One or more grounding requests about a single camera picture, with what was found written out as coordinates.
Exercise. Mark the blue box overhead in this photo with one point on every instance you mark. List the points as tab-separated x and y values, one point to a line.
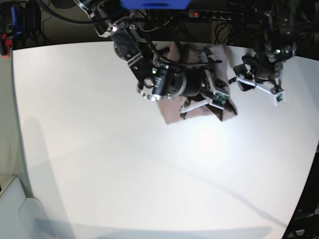
155	4

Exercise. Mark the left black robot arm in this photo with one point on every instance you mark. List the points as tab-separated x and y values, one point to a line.
281	24

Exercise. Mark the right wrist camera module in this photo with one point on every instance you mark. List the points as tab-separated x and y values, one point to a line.
219	99

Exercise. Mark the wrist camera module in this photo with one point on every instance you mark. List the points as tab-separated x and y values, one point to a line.
219	99
278	97

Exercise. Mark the mauve t-shirt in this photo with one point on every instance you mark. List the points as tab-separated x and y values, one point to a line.
169	109

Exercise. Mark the white power strip red switch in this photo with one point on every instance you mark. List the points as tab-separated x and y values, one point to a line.
215	15

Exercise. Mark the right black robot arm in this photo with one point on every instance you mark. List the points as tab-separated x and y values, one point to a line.
158	77

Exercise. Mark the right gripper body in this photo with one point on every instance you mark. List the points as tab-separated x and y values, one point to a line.
212	78

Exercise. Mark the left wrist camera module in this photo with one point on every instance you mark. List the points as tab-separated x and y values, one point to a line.
278	97

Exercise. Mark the red black clamp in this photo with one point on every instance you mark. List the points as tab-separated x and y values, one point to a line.
6	44

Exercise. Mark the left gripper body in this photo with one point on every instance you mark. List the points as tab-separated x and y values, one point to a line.
259	72

